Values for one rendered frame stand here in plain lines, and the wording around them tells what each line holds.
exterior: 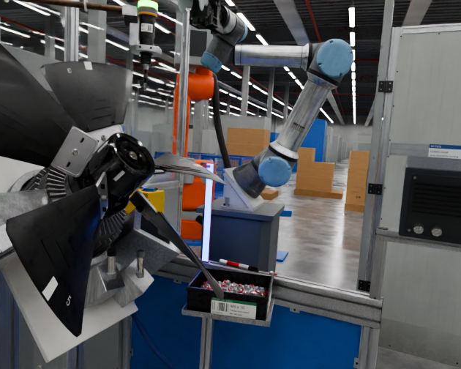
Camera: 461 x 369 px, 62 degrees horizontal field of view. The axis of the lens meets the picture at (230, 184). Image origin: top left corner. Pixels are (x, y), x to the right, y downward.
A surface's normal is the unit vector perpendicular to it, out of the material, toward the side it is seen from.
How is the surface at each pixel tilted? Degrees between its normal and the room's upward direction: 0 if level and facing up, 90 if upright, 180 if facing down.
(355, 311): 90
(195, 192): 90
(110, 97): 47
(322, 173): 90
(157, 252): 125
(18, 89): 80
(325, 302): 90
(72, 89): 54
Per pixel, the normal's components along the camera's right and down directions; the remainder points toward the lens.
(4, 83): 0.67, -0.08
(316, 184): -0.28, 0.09
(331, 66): -0.06, 0.19
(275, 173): -0.17, 0.42
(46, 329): 0.73, -0.56
